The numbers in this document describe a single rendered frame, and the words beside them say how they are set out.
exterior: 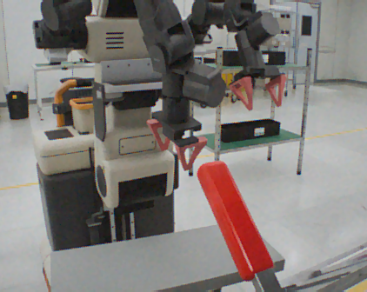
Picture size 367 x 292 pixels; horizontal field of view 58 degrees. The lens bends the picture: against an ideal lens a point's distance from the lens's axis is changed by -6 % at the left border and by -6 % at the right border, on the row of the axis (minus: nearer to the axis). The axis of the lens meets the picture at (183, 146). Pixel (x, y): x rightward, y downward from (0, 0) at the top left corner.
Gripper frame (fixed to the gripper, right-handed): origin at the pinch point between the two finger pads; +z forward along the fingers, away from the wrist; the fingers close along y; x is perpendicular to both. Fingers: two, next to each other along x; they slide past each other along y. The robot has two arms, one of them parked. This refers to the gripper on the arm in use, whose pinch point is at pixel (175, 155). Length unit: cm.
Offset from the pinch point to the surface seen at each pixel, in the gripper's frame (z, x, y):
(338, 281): -2.2, 0.3, 42.9
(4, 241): 112, -46, -125
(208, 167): -30, -25, 45
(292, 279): 13.0, 7.3, 31.5
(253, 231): -28, -25, 48
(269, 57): 30, 170, -140
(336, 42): 146, 856, -538
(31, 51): 112, 59, -619
